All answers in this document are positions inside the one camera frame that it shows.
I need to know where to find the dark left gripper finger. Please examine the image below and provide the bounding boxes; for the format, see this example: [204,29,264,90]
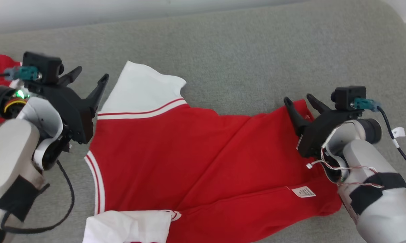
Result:
[85,74,110,112]
[58,66,83,87]

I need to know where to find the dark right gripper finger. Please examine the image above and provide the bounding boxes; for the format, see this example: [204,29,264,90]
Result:
[307,93,332,115]
[284,97,308,136]

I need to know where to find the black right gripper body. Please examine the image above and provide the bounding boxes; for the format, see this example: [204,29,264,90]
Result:
[296,109,364,159]

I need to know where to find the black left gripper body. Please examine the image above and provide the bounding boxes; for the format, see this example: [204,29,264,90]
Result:
[29,83,97,144]

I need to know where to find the red shirt with white sleeves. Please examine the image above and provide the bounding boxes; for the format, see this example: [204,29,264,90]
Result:
[82,61,344,243]

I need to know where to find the grey fabric sofa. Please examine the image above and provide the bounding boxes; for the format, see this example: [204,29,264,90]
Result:
[0,0,406,243]

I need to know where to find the thin red white wires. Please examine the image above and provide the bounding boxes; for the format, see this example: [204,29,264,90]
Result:
[306,148,385,189]

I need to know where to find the black cable with teal plug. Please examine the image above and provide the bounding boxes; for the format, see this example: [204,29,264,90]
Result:
[0,66,42,81]
[353,98,406,180]

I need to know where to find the thin black looping cable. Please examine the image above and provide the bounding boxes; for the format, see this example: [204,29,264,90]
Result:
[0,160,76,235]

